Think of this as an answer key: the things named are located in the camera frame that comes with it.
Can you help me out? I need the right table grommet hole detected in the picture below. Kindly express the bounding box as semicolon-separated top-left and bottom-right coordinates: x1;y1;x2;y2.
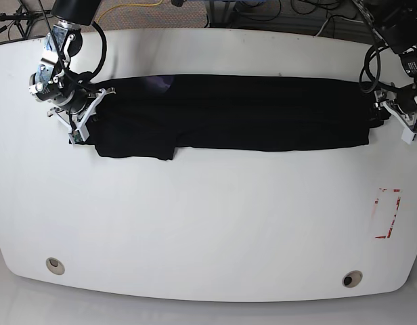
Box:
342;270;363;288

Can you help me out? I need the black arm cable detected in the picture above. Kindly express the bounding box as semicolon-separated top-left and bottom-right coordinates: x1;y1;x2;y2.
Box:
359;43;395;95
37;0;108;94

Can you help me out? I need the black graphic T-shirt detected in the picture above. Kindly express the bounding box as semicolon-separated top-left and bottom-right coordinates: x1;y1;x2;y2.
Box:
87;74;390;160

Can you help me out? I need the white cable on floor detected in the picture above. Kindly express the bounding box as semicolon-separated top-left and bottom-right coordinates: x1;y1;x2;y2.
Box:
315;16;331;37

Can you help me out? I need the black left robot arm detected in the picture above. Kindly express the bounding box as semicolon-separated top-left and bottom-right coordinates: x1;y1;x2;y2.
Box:
352;1;417;144

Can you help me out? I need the black tripod stand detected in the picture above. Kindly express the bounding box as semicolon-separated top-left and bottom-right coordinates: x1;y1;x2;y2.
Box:
0;1;51;41

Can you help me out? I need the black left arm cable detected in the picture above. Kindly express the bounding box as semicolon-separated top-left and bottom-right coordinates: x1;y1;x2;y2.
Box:
359;43;395;95

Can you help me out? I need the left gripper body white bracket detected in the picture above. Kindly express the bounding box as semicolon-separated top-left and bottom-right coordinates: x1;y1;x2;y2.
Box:
374;88;417;144

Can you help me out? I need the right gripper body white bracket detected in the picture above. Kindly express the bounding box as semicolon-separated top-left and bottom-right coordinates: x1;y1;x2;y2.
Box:
47;87;116;144

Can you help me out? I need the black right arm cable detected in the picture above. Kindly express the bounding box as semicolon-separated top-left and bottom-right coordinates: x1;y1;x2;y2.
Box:
37;0;108;94

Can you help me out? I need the red tape rectangle marking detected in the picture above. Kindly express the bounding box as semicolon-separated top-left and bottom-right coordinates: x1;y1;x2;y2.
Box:
370;188;402;239

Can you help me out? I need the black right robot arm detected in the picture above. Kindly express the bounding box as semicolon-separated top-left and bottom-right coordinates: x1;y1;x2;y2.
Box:
29;1;115;145

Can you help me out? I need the yellow cable on floor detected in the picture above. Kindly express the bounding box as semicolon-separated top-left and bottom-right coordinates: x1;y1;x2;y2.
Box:
95;0;164;32

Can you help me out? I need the table grommet hole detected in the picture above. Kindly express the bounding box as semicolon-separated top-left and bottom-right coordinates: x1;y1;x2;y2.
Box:
342;270;363;288
46;257;65;276

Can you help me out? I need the left table grommet hole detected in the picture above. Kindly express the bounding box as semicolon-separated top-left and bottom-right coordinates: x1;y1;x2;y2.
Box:
46;257;65;276

